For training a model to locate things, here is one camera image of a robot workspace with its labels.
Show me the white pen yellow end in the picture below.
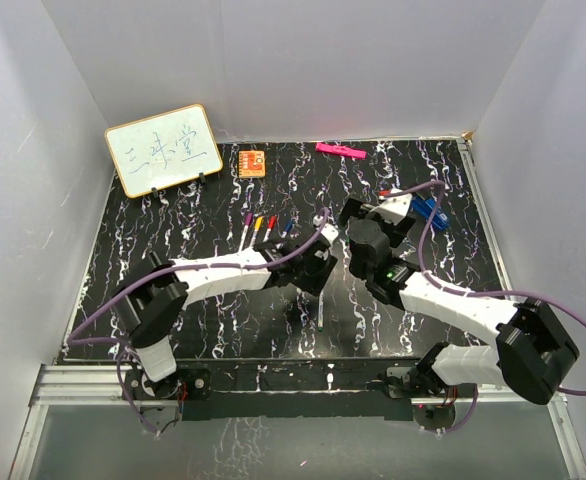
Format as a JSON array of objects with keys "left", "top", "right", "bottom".
[{"left": 249, "top": 222, "right": 261, "bottom": 247}]

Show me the pink plastic piece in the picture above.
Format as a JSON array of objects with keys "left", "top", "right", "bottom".
[{"left": 315, "top": 142, "right": 367, "bottom": 160}]

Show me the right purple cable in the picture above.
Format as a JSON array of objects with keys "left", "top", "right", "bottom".
[{"left": 387, "top": 180, "right": 586, "bottom": 434}]

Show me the white pen blue end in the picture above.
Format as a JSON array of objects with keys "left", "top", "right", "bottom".
[{"left": 281, "top": 218, "right": 294, "bottom": 238}]

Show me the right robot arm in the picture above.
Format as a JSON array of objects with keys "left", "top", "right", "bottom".
[{"left": 338, "top": 196, "right": 580, "bottom": 405}]

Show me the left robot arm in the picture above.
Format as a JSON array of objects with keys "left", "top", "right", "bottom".
[{"left": 112, "top": 218, "right": 338, "bottom": 399}]

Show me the white pen red end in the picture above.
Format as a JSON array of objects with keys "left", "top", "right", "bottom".
[{"left": 263, "top": 220, "right": 273, "bottom": 242}]

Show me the white pen green end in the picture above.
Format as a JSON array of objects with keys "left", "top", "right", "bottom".
[{"left": 317, "top": 292, "right": 324, "bottom": 332}]

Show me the white pen purple end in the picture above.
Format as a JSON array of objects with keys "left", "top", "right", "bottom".
[{"left": 238, "top": 219, "right": 252, "bottom": 251}]

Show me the small whiteboard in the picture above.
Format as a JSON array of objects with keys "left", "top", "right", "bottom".
[{"left": 104, "top": 104, "right": 223, "bottom": 199}]

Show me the blue stapler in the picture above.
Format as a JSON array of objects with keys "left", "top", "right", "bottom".
[{"left": 412, "top": 195, "right": 450, "bottom": 231}]

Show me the orange notepad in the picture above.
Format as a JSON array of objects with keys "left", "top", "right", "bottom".
[{"left": 238, "top": 150, "right": 266, "bottom": 179}]

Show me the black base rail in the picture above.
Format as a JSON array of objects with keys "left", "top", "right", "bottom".
[{"left": 122, "top": 357, "right": 479, "bottom": 426}]

